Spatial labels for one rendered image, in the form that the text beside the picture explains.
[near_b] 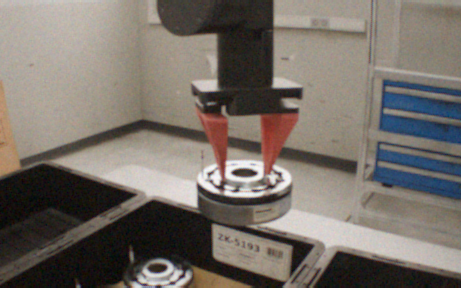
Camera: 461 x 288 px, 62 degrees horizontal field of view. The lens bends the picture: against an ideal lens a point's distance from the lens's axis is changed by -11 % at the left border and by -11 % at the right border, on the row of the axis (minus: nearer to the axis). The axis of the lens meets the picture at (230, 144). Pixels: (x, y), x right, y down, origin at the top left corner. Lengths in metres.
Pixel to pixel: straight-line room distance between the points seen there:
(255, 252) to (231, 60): 0.30
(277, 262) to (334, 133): 2.77
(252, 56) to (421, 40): 2.69
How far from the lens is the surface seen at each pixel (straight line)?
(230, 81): 0.41
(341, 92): 3.25
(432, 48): 3.05
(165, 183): 1.32
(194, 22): 0.34
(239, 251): 0.62
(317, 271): 0.52
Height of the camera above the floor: 1.22
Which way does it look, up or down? 18 degrees down
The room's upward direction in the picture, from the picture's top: straight up
